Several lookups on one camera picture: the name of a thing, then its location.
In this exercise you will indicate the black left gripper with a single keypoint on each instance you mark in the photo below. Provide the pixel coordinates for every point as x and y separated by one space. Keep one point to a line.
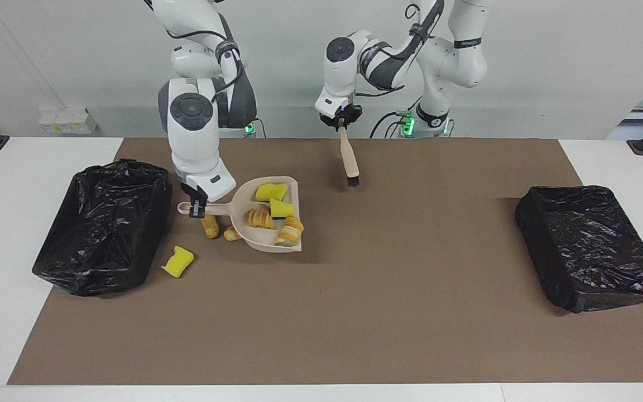
342 116

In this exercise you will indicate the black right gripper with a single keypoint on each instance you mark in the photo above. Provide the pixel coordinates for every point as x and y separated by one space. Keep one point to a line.
200 199

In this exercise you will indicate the brown oval bread roll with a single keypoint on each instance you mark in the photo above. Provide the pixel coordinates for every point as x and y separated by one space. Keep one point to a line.
210 228

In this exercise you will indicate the beige hand brush black bristles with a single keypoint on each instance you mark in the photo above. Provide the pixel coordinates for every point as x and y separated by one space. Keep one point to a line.
349 159

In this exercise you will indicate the toy croissant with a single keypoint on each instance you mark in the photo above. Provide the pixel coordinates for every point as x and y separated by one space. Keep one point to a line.
231 234
260 218

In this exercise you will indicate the yellow sponge piece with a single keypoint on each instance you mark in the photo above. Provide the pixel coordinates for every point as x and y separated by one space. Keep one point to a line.
270 192
178 262
282 209

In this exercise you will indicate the beige plastic dustpan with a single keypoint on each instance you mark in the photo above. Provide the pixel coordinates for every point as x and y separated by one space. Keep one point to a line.
257 239

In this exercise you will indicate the pale striped bread piece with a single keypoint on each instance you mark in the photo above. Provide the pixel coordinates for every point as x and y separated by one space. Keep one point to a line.
289 230

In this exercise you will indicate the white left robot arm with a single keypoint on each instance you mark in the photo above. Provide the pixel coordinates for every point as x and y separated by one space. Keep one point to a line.
344 72

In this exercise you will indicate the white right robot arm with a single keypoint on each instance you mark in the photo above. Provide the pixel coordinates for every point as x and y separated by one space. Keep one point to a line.
193 145

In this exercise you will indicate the crumpled black bag lined bin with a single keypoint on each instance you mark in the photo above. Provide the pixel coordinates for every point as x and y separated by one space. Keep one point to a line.
104 234

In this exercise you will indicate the boxy black bag lined bin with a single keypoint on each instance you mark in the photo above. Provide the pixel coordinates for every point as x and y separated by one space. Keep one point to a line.
589 245

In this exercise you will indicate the brown table mat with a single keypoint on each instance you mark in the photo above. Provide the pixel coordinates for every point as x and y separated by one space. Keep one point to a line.
355 335

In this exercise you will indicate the white wall socket box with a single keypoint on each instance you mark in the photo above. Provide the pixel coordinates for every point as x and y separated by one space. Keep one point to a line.
65 120

